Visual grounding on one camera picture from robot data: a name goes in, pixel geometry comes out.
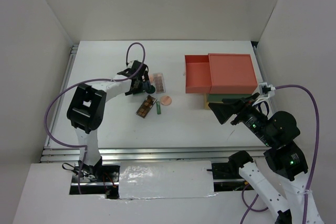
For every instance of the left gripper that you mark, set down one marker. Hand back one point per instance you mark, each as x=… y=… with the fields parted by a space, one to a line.
x=145 y=85

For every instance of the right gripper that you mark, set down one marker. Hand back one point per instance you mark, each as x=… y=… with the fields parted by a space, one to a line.
x=222 y=109

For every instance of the green drawer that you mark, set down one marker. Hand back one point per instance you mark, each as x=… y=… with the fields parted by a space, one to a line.
x=219 y=97

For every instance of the green lipstick tube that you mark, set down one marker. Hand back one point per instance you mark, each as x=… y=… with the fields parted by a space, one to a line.
x=158 y=107

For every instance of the coral top drawer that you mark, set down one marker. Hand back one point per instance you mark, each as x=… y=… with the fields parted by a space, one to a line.
x=197 y=74

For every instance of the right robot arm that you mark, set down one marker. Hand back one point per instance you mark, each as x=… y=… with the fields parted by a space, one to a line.
x=283 y=157

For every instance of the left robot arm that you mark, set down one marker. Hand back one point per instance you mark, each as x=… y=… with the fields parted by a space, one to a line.
x=87 y=108

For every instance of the pink eyeshadow palette clear case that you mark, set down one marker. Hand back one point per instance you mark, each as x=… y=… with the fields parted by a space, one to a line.
x=159 y=83

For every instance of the brown eyeshadow palette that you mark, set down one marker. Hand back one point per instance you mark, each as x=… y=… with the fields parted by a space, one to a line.
x=146 y=106

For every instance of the round pink powder puff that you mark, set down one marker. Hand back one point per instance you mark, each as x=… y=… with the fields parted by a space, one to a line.
x=166 y=100

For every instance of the coral drawer cabinet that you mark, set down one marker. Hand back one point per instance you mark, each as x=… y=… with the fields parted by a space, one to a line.
x=232 y=74

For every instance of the white cover plate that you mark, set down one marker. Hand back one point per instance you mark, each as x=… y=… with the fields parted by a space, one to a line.
x=166 y=180

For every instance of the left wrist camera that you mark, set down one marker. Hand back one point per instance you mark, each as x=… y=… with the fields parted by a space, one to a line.
x=130 y=64

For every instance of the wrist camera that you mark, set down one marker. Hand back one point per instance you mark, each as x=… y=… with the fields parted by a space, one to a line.
x=266 y=91
x=130 y=64

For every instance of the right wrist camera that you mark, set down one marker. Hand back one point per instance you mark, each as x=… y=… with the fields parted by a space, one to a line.
x=266 y=91

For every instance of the aluminium right rail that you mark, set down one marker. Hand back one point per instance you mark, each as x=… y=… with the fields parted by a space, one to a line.
x=254 y=46

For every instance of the aluminium rail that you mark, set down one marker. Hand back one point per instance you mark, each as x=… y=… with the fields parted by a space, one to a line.
x=254 y=46
x=114 y=155
x=57 y=102

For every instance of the aluminium left rail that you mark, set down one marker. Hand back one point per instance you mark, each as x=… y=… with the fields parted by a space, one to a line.
x=57 y=102

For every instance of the aluminium front rail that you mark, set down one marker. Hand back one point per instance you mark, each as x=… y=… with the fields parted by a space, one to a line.
x=114 y=155

